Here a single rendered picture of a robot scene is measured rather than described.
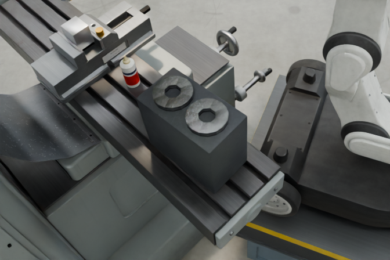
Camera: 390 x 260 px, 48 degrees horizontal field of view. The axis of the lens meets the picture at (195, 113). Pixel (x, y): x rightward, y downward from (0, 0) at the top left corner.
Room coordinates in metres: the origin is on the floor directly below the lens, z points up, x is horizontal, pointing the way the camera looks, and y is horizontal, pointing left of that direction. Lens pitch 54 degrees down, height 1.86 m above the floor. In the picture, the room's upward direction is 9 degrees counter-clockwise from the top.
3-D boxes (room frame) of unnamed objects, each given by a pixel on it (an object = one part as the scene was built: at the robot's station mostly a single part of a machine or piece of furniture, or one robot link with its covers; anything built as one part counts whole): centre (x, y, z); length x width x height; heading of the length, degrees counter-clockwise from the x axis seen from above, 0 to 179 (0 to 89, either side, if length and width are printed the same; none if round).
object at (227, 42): (1.19, -0.14, 0.63); 0.16 x 0.12 x 0.12; 126
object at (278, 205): (0.61, -0.21, 0.50); 0.20 x 0.05 x 0.20; 59
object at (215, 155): (0.56, 0.01, 1.03); 0.22 x 0.12 x 0.20; 40
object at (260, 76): (1.09, -0.25, 0.51); 0.22 x 0.06 x 0.06; 126
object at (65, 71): (0.94, 0.26, 0.99); 0.35 x 0.15 x 0.11; 128
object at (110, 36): (0.96, 0.24, 1.02); 0.12 x 0.06 x 0.04; 38
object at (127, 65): (0.82, 0.16, 0.99); 0.04 x 0.04 x 0.11
